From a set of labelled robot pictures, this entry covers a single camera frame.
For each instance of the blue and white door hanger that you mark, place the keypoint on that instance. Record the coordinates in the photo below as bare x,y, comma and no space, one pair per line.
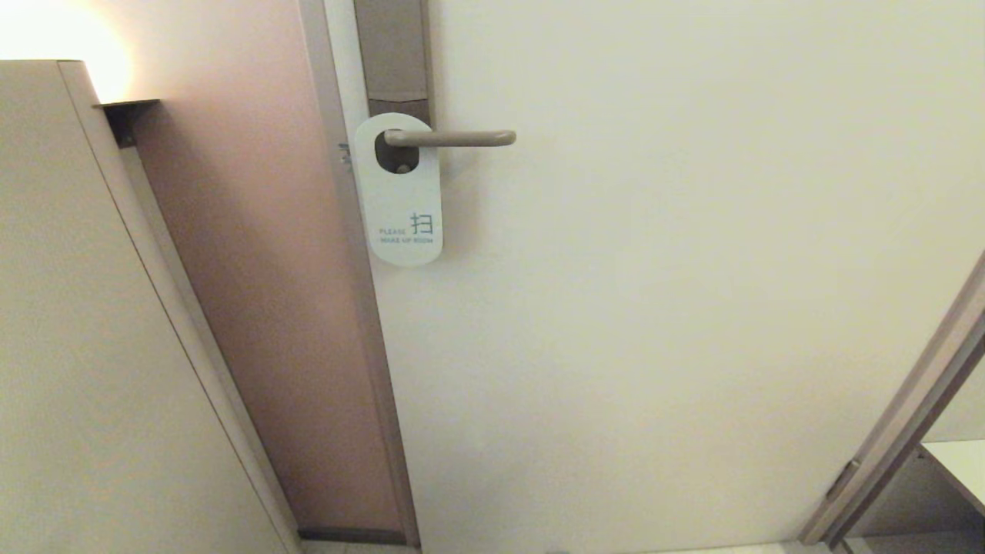
400,200

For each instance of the white room door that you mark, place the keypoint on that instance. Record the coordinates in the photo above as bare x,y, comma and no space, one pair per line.
616,385

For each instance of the metal door latch bolt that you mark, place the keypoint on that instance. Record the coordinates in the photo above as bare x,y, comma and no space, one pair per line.
345,154

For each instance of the bronze door lock plate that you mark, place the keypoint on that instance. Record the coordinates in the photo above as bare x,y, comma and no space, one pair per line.
392,46

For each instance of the beige cabinet panel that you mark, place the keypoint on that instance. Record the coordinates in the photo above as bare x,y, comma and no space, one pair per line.
77,462

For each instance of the dark wall lamp fixture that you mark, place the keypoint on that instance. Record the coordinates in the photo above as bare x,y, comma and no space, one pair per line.
127,117

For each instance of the small metal frame hinge plate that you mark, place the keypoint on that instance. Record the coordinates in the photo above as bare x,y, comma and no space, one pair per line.
843,478

